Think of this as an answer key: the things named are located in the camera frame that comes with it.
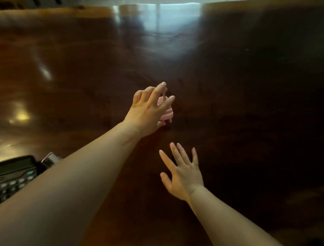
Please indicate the person's left hand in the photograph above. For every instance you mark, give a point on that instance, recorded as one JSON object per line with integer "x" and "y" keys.
{"x": 144, "y": 114}

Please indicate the person's right hand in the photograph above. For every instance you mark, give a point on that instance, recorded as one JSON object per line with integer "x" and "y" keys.
{"x": 184, "y": 177}

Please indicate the person's left middle finger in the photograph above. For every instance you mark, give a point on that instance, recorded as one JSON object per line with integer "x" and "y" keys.
{"x": 158, "y": 91}

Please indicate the person's right thumb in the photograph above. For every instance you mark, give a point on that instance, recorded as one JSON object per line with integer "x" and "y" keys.
{"x": 165, "y": 181}

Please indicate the person's left little finger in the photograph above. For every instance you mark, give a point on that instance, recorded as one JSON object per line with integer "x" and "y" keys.
{"x": 137, "y": 96}

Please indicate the person's right little finger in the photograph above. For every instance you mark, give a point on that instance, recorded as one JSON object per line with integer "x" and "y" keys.
{"x": 194, "y": 157}

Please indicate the person's right middle finger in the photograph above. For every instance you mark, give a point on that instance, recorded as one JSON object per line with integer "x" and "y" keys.
{"x": 175, "y": 154}

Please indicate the person's left thumb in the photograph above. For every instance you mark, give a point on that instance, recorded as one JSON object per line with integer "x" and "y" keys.
{"x": 161, "y": 124}

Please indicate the small pink plastic object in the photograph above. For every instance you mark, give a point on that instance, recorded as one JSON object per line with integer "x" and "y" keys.
{"x": 167, "y": 112}

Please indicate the person's left forearm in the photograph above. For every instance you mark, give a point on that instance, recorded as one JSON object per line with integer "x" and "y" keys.
{"x": 76, "y": 182}

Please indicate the person's right forearm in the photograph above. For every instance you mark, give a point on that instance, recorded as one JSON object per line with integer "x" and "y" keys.
{"x": 222, "y": 220}

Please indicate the silver metal clip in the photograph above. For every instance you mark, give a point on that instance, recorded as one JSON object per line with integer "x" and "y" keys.
{"x": 52, "y": 159}

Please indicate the black desk calculator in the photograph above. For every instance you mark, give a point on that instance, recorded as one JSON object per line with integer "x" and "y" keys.
{"x": 15, "y": 174}

